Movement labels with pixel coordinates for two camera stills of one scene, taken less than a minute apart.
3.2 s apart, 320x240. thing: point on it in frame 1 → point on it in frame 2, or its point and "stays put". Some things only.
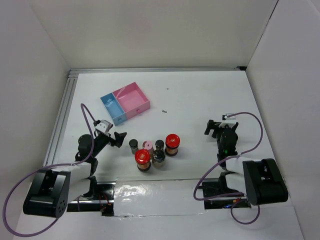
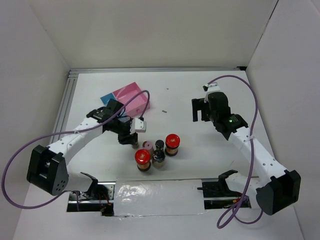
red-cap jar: (142, 159) stays put
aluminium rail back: (73, 72) stays put
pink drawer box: (132, 99) stays put
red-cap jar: (172, 142) stays put
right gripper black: (212, 125) → (198, 104)
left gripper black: (118, 140) → (124, 139)
